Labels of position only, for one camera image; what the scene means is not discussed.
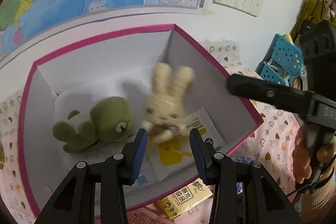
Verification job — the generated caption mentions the blue gingham scrunchie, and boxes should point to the blue gingham scrunchie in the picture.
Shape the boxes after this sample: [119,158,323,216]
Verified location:
[231,156,254,195]

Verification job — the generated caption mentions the yellow pocket tissue pack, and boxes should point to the yellow pocket tissue pack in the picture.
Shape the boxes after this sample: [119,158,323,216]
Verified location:
[156,178,213,220]

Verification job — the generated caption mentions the pink wipes pack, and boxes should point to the pink wipes pack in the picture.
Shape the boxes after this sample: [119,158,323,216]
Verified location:
[127,207,174,224]

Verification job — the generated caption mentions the white yellow tissue pack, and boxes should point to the white yellow tissue pack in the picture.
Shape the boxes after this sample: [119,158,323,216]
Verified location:
[147,107,225,181]

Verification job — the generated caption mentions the green frog plush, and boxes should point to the green frog plush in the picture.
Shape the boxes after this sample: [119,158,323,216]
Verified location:
[52,97,134,153]

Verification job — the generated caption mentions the beige bunny plush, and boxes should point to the beige bunny plush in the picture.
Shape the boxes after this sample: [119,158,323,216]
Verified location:
[142,63,195,144]

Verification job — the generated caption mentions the peach sleeve forearm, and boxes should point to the peach sleeve forearm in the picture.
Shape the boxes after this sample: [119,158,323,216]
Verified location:
[300,180,336,224]

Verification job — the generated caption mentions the person's right hand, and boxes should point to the person's right hand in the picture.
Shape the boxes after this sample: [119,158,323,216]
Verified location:
[291,130,336,184]

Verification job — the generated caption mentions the blue perforated plastic rack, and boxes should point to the blue perforated plastic rack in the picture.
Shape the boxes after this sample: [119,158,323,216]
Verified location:
[256,34,306,86]

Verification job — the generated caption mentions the pink cardboard box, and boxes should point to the pink cardboard box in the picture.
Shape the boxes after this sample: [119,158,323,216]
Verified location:
[18,24,262,215]

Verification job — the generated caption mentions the pink patterned tablecloth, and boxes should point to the pink patterned tablecloth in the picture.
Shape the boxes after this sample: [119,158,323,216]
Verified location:
[1,32,298,223]

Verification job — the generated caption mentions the gold travel tumbler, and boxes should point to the gold travel tumbler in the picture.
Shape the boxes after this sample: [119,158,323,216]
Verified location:
[0,144,5,169]

